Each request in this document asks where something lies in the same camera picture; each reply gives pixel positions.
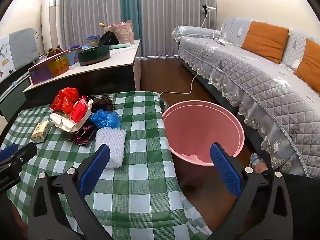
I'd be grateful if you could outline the white power cable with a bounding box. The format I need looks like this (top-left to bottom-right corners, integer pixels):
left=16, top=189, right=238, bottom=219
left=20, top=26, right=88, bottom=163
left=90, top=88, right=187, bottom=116
left=160, top=39, right=223, bottom=98

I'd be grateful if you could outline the white foam food box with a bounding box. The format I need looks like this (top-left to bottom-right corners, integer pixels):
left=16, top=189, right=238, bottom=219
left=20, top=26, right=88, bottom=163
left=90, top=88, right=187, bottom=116
left=49, top=99, right=94, bottom=133

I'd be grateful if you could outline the white tower air conditioner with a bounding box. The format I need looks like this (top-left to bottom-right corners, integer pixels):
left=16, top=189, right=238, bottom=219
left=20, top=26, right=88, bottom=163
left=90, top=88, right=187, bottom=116
left=41, top=0, right=62, bottom=52

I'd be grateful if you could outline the grey sheer curtain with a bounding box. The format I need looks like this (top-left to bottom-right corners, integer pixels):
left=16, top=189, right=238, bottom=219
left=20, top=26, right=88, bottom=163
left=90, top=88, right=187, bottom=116
left=139, top=0, right=217, bottom=57
left=56, top=0, right=123, bottom=52

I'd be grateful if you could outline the pink gift bag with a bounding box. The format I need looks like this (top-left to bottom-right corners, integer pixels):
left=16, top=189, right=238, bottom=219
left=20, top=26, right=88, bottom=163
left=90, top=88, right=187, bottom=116
left=104, top=20, right=135, bottom=44

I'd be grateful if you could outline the black hat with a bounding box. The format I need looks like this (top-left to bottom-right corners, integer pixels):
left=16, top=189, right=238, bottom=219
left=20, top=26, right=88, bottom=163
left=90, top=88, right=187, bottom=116
left=98, top=31, right=120, bottom=47

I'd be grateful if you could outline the white floor stand lamp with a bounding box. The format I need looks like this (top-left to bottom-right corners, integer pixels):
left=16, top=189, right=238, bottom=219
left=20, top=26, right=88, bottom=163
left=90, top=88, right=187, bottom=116
left=200, top=4, right=217, bottom=29

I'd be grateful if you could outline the plaid slipper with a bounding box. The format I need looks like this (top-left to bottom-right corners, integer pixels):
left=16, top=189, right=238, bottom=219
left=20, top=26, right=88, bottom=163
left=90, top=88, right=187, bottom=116
left=249, top=152, right=263, bottom=168

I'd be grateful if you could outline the colourful tin box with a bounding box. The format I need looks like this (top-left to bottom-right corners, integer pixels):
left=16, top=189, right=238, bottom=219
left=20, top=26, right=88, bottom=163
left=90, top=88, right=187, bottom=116
left=28, top=47, right=83, bottom=85

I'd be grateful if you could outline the brown ceramic figurine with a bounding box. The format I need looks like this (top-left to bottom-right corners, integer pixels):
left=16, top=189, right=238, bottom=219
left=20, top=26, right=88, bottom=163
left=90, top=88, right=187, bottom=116
left=47, top=45, right=62, bottom=57

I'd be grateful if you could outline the teal curtain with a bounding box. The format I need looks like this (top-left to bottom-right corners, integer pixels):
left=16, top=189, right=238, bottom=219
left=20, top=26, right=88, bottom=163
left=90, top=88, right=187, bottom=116
left=121, top=0, right=140, bottom=40

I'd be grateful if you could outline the pink plastic bucket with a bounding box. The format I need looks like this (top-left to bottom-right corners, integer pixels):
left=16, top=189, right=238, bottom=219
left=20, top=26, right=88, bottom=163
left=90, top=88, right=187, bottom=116
left=162, top=100, right=245, bottom=167

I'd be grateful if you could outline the blue plastic bag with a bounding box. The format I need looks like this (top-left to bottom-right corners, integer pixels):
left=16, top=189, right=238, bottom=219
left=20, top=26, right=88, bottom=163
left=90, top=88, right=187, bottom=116
left=90, top=109, right=121, bottom=129

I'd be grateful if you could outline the white top coffee table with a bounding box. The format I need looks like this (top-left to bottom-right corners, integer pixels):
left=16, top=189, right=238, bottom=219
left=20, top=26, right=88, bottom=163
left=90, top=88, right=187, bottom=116
left=23, top=39, right=142, bottom=105

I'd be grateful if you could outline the blue-lid container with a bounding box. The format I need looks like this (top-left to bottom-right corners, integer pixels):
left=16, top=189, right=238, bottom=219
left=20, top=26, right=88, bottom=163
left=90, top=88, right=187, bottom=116
left=86, top=35, right=102, bottom=48

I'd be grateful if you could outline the dark purple wrapper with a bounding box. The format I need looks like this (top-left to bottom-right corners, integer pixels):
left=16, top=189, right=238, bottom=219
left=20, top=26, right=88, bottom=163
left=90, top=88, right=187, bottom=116
left=69, top=125, right=97, bottom=146

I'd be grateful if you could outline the red snack packet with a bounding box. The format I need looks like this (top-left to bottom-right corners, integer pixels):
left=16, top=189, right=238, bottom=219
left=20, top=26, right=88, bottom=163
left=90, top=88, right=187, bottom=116
left=70, top=96, right=90, bottom=125

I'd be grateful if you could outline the black scrunchie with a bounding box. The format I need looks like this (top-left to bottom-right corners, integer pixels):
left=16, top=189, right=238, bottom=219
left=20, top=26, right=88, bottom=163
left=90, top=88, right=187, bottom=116
left=96, top=94, right=115, bottom=112

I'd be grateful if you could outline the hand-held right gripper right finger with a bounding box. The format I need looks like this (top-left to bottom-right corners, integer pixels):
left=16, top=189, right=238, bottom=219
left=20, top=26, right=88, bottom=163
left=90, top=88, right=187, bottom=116
left=207, top=142, right=294, bottom=240

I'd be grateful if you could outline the red plastic bag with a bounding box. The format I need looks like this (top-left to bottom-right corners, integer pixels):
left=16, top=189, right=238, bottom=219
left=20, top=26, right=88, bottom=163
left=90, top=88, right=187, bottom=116
left=52, top=87, right=80, bottom=113

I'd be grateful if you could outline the beige small carton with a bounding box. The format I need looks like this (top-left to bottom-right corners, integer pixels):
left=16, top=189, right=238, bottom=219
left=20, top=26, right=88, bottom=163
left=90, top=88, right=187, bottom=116
left=30, top=120, right=52, bottom=143

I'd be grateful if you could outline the grey printed television cover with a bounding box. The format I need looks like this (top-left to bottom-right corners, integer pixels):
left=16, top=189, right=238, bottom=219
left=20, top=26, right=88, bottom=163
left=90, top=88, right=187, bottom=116
left=0, top=27, right=38, bottom=82

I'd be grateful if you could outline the white foam fruit net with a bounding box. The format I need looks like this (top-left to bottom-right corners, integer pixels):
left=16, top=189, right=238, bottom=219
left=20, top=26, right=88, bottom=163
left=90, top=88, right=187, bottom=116
left=95, top=127, right=127, bottom=169

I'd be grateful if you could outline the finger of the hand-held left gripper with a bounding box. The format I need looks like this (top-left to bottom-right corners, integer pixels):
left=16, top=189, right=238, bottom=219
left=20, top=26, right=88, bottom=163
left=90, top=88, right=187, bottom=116
left=0, top=144, right=19, bottom=162
left=0, top=142, right=38, bottom=173

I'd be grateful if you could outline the orange cushion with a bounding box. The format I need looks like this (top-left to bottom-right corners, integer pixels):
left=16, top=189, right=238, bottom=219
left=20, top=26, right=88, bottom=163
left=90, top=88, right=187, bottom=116
left=241, top=21, right=290, bottom=64
left=294, top=38, right=320, bottom=93

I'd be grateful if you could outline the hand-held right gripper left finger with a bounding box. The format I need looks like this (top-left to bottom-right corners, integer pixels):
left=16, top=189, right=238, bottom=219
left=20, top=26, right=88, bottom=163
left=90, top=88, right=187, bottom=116
left=27, top=144, right=113, bottom=240

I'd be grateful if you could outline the dark television cabinet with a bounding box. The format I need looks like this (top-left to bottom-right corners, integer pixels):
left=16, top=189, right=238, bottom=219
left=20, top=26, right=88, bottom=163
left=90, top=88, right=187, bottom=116
left=0, top=70, right=30, bottom=120

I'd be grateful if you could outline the grey quilted sofa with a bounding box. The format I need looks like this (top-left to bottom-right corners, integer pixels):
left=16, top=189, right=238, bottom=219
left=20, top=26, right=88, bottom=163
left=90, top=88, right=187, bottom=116
left=172, top=17, right=320, bottom=177

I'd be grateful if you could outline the green checked tablecloth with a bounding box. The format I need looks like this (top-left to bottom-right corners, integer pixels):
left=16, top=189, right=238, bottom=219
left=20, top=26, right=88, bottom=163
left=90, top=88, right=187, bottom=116
left=0, top=91, right=213, bottom=240

